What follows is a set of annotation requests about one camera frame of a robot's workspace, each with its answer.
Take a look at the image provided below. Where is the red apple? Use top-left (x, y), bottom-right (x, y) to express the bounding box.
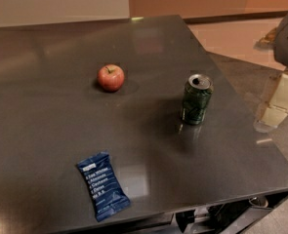
top-left (97, 64), bottom-right (125, 92)

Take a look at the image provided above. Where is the blue rxbar wrapper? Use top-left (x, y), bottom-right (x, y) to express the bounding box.
top-left (77, 152), bottom-right (131, 222)

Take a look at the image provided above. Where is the dark table frame underside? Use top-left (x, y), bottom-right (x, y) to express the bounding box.
top-left (126, 191), bottom-right (288, 234)

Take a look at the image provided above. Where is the green soda can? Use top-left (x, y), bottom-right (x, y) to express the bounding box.
top-left (181, 74), bottom-right (213, 125)

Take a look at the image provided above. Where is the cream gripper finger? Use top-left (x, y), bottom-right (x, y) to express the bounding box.
top-left (254, 69), bottom-right (288, 133)

